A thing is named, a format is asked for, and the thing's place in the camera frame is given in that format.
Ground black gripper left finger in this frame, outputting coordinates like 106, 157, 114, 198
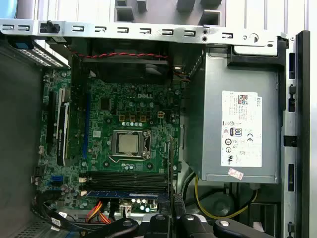
86, 214, 172, 238

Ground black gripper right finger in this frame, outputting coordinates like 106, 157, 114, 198
179, 214, 275, 238

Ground RAM stick with blue label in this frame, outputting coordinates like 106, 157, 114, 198
88, 190, 159, 198

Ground black RAM slot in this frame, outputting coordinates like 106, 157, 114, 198
86, 182, 171, 189
79, 176, 171, 182
86, 170, 171, 176

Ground black expansion slot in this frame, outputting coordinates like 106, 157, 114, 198
48, 91, 56, 152

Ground white power connector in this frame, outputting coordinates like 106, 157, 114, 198
118, 199, 132, 219

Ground metal locking lever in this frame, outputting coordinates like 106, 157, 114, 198
110, 154, 147, 163

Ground metal socket cover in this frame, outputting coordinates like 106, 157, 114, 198
110, 128, 152, 159

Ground silver CPU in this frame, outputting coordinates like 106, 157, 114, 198
118, 132, 144, 156

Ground CPU socket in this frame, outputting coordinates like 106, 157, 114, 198
109, 128, 153, 163

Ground grey power supply unit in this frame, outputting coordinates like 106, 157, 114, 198
185, 52, 283, 184

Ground green Dell motherboard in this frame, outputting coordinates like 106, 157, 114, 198
37, 69, 184, 213

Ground black graphics card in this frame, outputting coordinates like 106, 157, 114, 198
55, 88, 72, 167

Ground black case fan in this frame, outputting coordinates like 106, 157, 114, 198
80, 41, 172, 84

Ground black open PC case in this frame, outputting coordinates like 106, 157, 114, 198
0, 18, 312, 238

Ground blue plastic latch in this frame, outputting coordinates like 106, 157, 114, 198
14, 41, 34, 50

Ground yellow wires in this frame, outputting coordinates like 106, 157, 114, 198
194, 173, 259, 221

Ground orange and red wires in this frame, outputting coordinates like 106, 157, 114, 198
85, 200, 111, 225

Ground black flat cables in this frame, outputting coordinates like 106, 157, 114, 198
30, 194, 119, 233

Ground red and black twisted wire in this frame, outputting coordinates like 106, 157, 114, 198
71, 51, 169, 60

